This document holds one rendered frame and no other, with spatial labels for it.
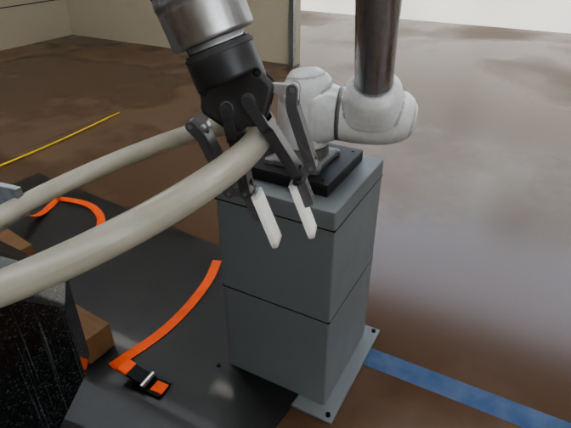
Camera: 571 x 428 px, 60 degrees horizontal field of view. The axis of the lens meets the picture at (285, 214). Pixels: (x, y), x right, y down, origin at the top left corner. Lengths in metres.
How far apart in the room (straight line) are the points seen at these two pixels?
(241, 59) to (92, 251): 0.23
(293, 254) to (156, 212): 1.06
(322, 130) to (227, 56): 0.92
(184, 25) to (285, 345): 1.36
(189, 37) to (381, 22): 0.71
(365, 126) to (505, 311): 1.29
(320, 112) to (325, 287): 0.51
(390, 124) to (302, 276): 0.51
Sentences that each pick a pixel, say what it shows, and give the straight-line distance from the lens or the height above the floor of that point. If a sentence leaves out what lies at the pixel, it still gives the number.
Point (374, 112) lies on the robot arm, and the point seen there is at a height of 1.04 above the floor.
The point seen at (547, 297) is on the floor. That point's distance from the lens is 2.55.
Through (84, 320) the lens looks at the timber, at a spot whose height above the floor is 0.14.
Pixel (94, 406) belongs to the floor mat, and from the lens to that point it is 1.96.
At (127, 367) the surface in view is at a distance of 1.97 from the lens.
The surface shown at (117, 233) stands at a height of 1.26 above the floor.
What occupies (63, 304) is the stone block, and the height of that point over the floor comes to 0.55.
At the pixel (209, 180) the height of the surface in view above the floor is 1.27.
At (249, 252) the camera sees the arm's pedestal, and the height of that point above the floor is 0.57.
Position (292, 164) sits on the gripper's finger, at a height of 1.25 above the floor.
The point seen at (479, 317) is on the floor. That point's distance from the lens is 2.32.
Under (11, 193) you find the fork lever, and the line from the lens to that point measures 0.87.
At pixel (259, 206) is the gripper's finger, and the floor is 1.19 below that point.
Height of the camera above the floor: 1.48
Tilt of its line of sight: 31 degrees down
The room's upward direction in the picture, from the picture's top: straight up
